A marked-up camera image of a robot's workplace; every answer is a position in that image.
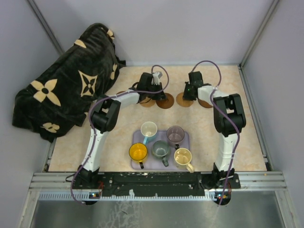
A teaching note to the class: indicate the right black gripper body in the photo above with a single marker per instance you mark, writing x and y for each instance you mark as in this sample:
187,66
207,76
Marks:
187,94

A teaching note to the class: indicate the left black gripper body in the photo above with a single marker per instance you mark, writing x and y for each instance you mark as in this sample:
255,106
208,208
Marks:
155,96

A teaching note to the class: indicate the woven rattan coaster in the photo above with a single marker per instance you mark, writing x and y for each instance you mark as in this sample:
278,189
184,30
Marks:
148,103
182,102

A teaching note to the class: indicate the dark wooden coaster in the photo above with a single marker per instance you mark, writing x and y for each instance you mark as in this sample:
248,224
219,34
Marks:
166,103

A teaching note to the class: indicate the purple glass mug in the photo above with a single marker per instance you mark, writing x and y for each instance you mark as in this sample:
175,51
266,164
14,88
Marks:
175,136

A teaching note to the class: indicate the cream ceramic mug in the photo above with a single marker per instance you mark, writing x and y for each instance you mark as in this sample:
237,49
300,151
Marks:
182,159

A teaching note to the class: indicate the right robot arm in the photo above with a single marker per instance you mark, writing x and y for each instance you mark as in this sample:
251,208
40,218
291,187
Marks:
228,114

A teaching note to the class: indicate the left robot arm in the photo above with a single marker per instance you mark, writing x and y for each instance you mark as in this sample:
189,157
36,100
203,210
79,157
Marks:
104,114

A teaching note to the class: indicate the white blue mug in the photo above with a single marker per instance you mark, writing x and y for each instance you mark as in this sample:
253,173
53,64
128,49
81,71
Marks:
149,131

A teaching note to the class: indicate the grey green mug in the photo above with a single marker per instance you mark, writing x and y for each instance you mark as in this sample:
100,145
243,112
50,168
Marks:
161,150

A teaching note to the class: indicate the yellow glass mug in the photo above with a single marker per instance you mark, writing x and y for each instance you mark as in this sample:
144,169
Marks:
138,153

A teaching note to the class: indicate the black floral blanket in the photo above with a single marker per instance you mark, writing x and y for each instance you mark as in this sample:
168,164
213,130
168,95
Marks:
60,98

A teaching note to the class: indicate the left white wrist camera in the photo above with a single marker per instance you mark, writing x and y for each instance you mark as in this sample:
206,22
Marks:
156,78

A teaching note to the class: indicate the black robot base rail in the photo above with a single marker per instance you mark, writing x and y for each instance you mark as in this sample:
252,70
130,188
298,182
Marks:
150,184

